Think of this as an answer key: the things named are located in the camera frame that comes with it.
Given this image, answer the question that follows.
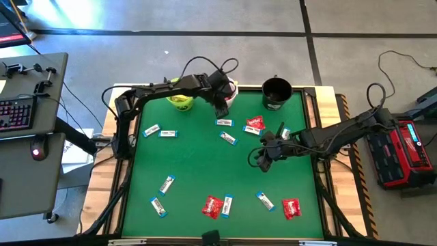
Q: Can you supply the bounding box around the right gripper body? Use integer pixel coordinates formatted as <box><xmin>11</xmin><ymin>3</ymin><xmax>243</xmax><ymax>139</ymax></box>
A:
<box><xmin>261</xmin><ymin>130</ymin><xmax>304</xmax><ymax>160</ymax></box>

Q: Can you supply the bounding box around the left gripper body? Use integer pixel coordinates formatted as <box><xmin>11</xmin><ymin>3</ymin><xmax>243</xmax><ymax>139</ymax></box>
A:
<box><xmin>204</xmin><ymin>70</ymin><xmax>239</xmax><ymax>103</ymax></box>

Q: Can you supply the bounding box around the white halloween bucket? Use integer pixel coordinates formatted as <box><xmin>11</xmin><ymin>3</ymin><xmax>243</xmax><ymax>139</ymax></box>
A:
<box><xmin>218</xmin><ymin>77</ymin><xmax>240</xmax><ymax>110</ymax></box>

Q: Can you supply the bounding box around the black halloween bucket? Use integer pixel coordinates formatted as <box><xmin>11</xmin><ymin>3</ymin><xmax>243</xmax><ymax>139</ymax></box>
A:
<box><xmin>261</xmin><ymin>77</ymin><xmax>294</xmax><ymax>111</ymax></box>

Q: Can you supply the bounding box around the green halloween bucket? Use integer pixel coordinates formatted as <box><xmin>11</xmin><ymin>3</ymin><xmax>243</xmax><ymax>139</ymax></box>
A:
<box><xmin>165</xmin><ymin>77</ymin><xmax>195</xmax><ymax>113</ymax></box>

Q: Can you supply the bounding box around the green table mat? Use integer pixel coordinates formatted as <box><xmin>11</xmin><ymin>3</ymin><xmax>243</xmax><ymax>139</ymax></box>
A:
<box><xmin>122</xmin><ymin>89</ymin><xmax>325</xmax><ymax>239</ymax></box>

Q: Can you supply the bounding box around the white box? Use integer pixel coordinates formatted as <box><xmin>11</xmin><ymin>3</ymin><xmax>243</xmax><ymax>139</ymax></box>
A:
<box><xmin>60</xmin><ymin>127</ymin><xmax>96</xmax><ymax>174</ymax></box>

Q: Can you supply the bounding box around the dark grey equipment case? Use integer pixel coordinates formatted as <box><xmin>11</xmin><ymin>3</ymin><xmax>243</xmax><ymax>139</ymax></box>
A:
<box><xmin>404</xmin><ymin>85</ymin><xmax>437</xmax><ymax>121</ymax></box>

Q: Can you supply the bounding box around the black desk clamp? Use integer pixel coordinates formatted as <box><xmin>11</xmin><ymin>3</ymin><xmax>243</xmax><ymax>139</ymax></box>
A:
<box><xmin>5</xmin><ymin>62</ymin><xmax>44</xmax><ymax>78</ymax></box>
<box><xmin>33</xmin><ymin>66</ymin><xmax>58</xmax><ymax>95</ymax></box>

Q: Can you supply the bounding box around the black computer mouse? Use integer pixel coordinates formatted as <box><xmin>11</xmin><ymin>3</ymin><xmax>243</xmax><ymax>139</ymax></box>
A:
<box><xmin>29</xmin><ymin>135</ymin><xmax>48</xmax><ymax>162</ymax></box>

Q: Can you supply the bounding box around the grey operator desk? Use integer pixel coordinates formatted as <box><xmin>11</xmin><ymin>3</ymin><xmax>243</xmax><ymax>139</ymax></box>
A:
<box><xmin>0</xmin><ymin>51</ymin><xmax>69</xmax><ymax>140</ymax></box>

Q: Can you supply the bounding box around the black backlit keyboard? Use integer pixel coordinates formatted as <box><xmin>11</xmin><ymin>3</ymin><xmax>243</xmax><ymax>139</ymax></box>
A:
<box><xmin>0</xmin><ymin>95</ymin><xmax>38</xmax><ymax>133</ymax></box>

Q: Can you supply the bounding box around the grey side desk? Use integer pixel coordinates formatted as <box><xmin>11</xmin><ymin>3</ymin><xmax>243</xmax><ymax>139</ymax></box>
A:
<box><xmin>0</xmin><ymin>132</ymin><xmax>66</xmax><ymax>220</ymax></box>

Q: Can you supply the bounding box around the black computer monitor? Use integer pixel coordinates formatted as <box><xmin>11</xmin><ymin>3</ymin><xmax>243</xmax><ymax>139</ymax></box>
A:
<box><xmin>0</xmin><ymin>2</ymin><xmax>33</xmax><ymax>49</ymax></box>

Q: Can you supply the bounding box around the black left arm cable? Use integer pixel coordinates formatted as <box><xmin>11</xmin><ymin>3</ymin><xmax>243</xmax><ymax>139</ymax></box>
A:
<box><xmin>100</xmin><ymin>85</ymin><xmax>132</xmax><ymax>119</ymax></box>
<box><xmin>177</xmin><ymin>55</ymin><xmax>240</xmax><ymax>83</ymax></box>

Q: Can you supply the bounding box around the black table-level camera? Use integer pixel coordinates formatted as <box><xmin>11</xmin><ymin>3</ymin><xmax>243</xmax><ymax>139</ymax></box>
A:
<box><xmin>201</xmin><ymin>229</ymin><xmax>221</xmax><ymax>246</ymax></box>

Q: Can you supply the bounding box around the black floor cable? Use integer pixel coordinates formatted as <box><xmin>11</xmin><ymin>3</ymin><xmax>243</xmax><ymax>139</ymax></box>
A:
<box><xmin>377</xmin><ymin>50</ymin><xmax>437</xmax><ymax>100</ymax></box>

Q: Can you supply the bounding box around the wooden table black frame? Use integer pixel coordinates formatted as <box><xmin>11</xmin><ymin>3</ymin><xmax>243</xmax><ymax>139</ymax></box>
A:
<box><xmin>76</xmin><ymin>83</ymin><xmax>380</xmax><ymax>246</ymax></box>

